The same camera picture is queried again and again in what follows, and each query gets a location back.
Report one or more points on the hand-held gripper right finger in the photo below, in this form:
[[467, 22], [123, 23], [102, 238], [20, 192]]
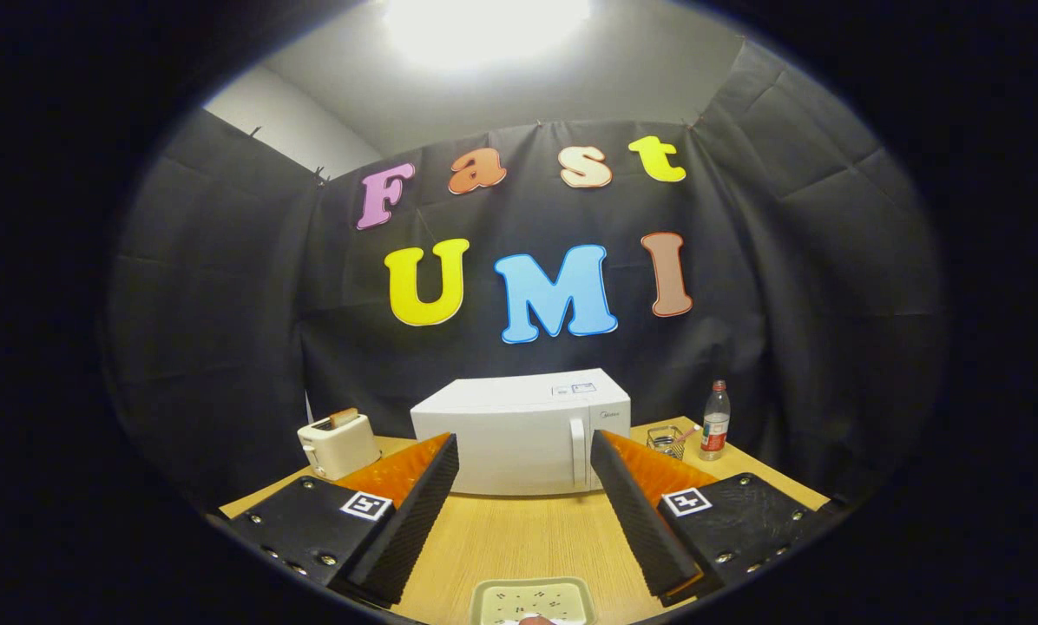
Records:
[[640, 529]]

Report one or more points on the clear plastic bottle red label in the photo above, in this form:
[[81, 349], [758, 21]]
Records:
[[715, 425]]

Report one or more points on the cream toaster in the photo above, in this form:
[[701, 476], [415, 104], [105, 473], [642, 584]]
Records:
[[341, 449]]

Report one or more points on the white microwave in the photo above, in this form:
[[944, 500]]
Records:
[[510, 434]]

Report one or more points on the toast slice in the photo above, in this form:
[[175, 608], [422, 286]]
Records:
[[344, 417]]

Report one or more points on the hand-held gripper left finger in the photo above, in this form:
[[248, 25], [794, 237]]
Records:
[[415, 529]]

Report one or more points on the red striped straw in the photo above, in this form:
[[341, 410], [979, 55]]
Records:
[[688, 432]]

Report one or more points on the cream tray with cherry print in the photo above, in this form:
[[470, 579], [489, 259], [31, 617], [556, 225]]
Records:
[[528, 597]]

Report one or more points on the black backdrop cloth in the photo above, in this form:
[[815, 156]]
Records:
[[788, 304]]

